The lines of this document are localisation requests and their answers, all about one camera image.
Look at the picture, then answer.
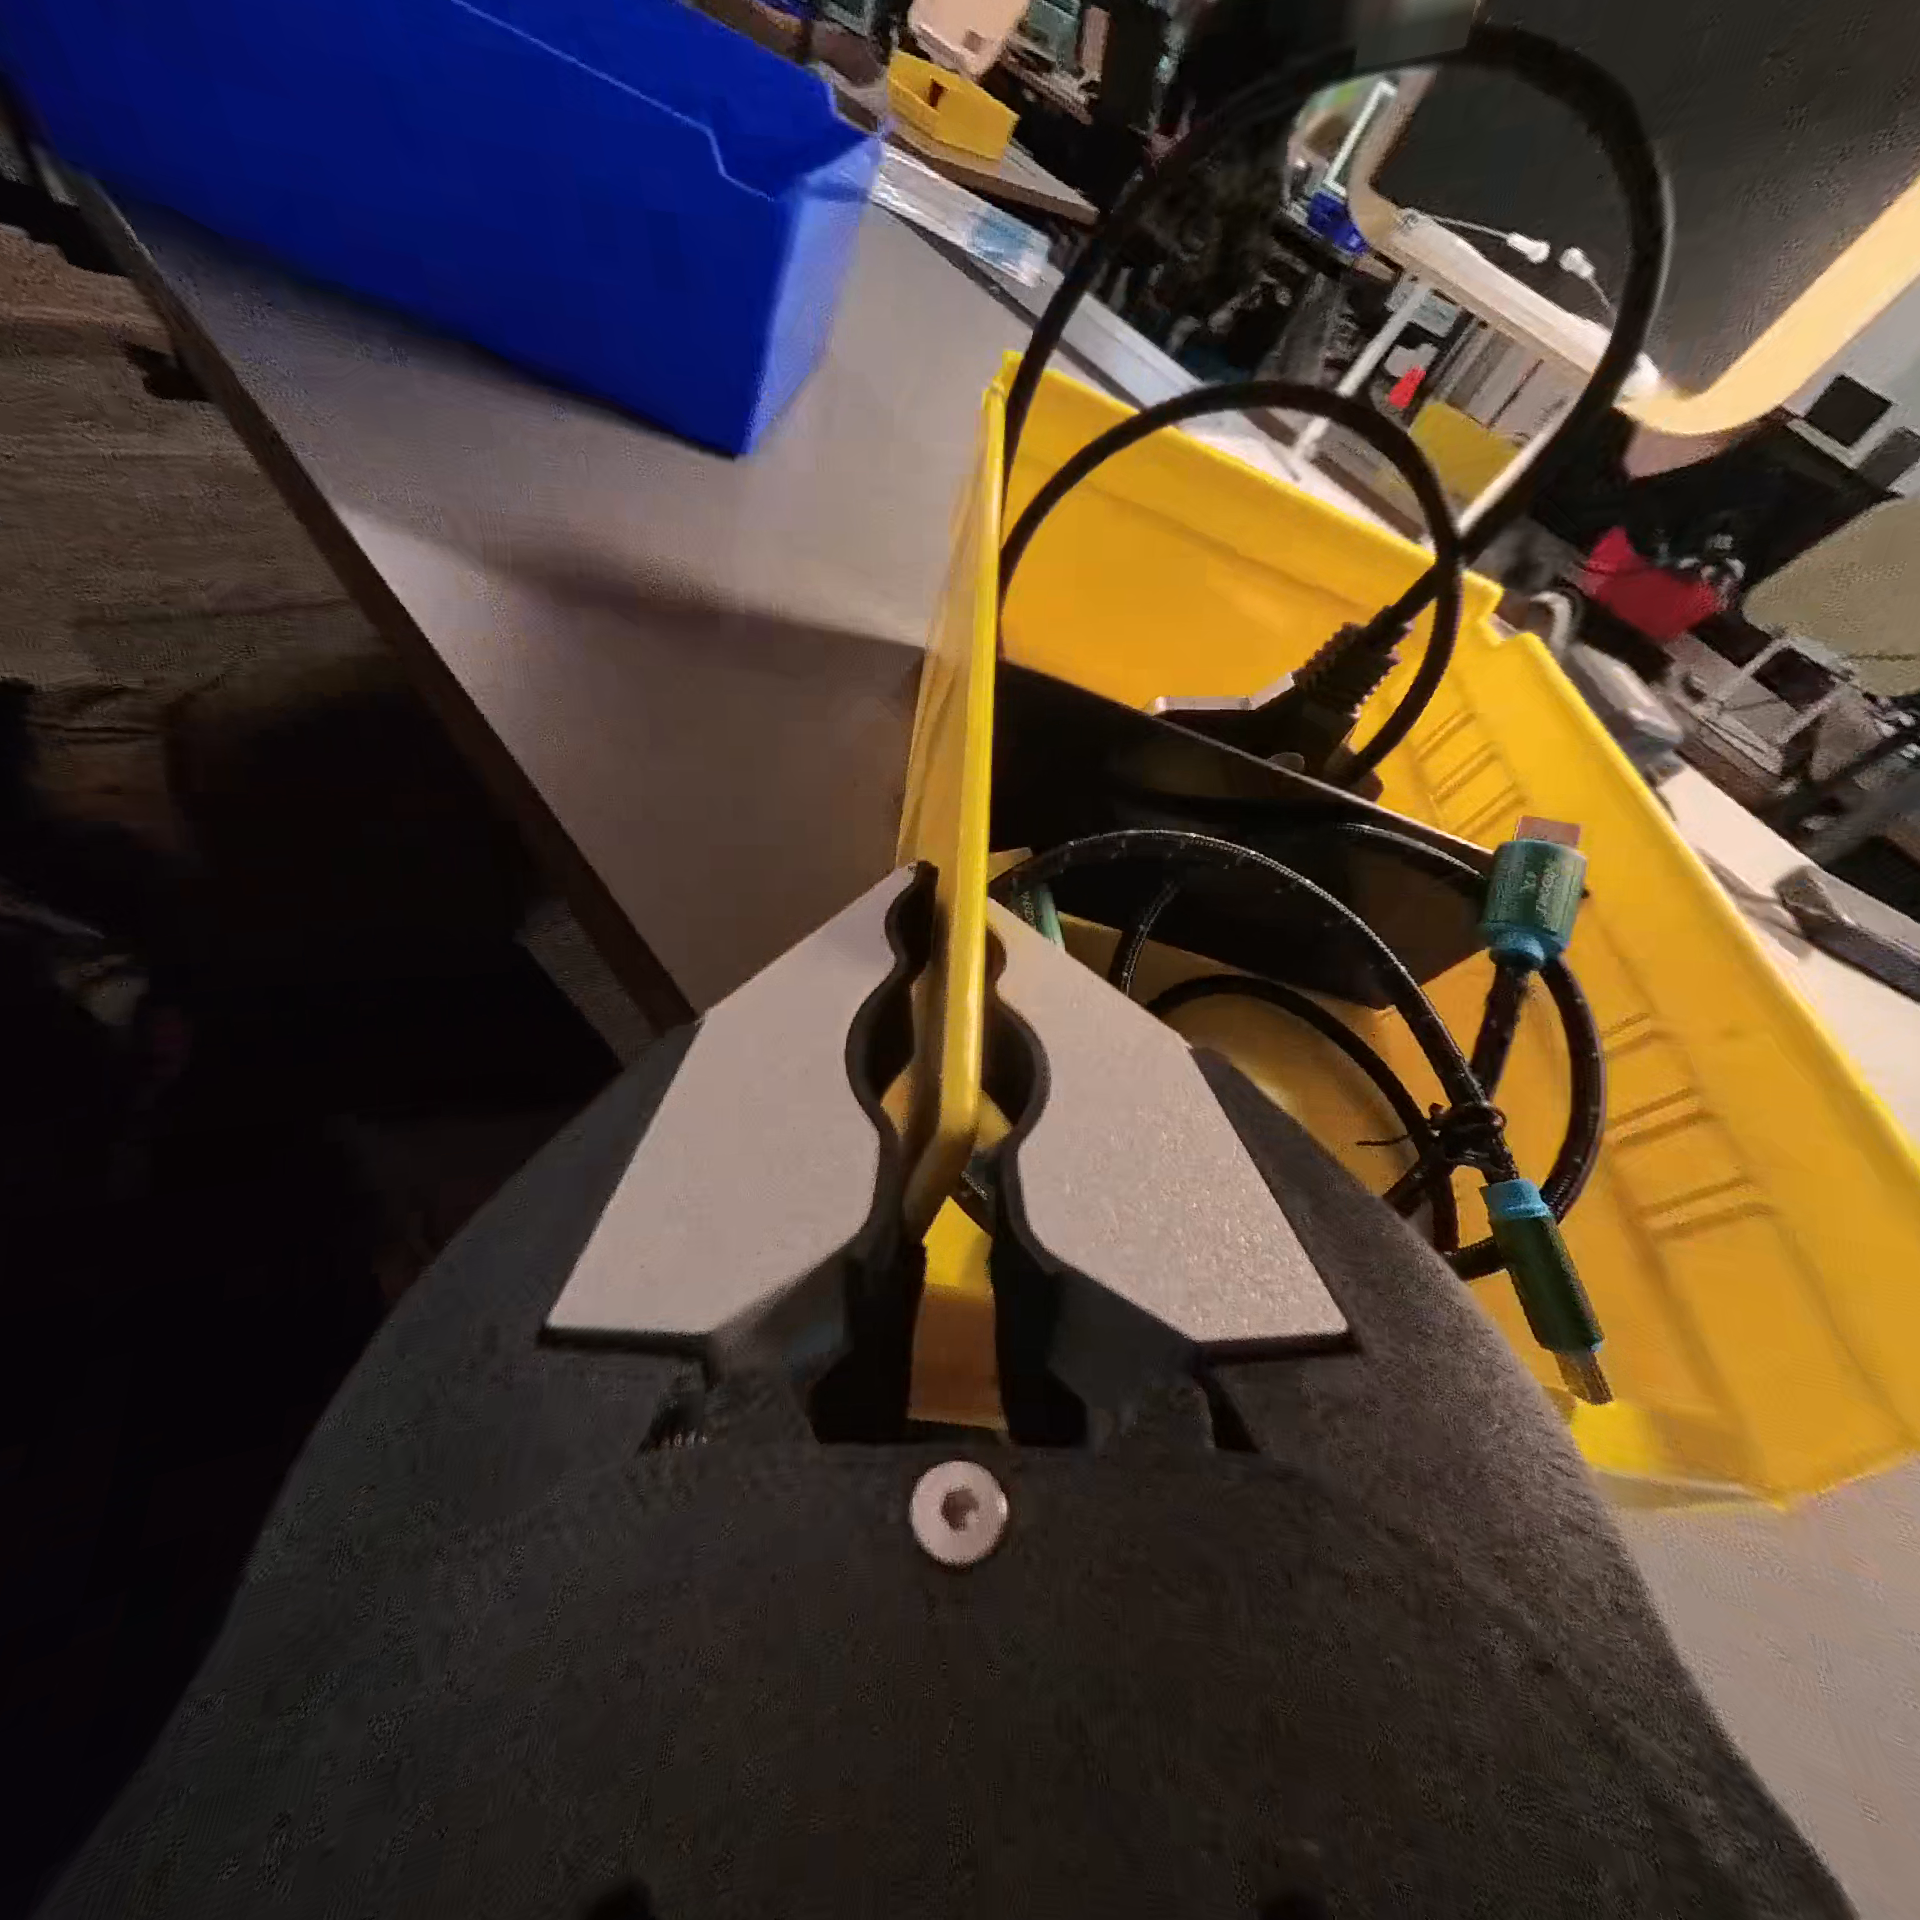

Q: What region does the yellow plastic bin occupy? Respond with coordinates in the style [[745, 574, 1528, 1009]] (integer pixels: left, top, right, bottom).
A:
[[891, 351, 1920, 1508]]

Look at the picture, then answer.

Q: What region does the olive green jacket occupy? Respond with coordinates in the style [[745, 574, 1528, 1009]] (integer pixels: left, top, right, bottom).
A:
[[1747, 496, 1920, 677]]

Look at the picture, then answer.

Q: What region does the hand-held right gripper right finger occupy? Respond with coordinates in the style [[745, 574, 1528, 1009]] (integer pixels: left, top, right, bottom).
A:
[[984, 908, 1356, 1360]]

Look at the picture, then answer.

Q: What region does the blue plastic bin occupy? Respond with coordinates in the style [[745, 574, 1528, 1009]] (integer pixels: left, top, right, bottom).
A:
[[0, 0, 888, 458]]

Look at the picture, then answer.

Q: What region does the wood-framed black board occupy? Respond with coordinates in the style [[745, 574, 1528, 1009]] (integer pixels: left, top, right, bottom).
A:
[[1352, 0, 1920, 437]]

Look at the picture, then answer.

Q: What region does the clear plastic bag with papers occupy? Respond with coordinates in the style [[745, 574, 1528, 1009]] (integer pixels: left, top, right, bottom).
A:
[[877, 151, 1052, 287]]

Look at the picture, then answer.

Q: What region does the long green-plug hdmi cable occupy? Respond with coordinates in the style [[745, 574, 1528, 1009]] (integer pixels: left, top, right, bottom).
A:
[[996, 829, 1501, 1262]]

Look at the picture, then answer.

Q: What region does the small yellow bin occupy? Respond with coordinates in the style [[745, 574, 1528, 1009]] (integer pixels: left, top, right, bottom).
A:
[[1410, 397, 1524, 496], [884, 52, 1021, 159]]

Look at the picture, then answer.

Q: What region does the red plastic bin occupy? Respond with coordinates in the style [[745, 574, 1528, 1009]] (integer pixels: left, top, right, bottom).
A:
[[1581, 526, 1729, 640]]

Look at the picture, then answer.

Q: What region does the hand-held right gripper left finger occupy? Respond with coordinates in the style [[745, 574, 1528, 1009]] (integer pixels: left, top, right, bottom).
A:
[[544, 865, 939, 1382]]

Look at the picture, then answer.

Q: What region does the thick black braided hdmi cable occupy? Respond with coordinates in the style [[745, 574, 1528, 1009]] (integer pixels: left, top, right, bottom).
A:
[[996, 23, 1673, 798]]

